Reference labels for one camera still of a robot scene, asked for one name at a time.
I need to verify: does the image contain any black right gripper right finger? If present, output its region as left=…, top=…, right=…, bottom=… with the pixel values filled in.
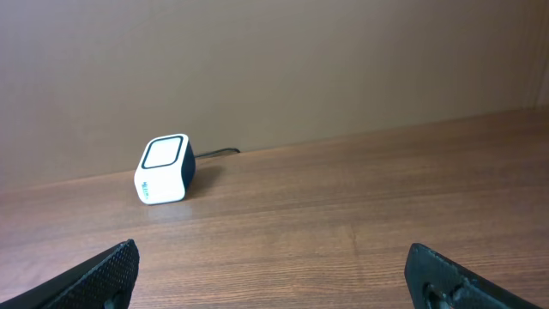
left=404, top=243, right=540, bottom=309

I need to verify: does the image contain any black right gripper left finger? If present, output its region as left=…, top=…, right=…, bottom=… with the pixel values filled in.
left=1, top=239, right=140, bottom=309

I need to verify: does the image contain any white barcode scanner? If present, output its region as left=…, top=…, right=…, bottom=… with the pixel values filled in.
left=134, top=134, right=196, bottom=205

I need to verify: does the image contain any black scanner cable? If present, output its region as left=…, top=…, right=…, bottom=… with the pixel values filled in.
left=194, top=147, right=241, bottom=160

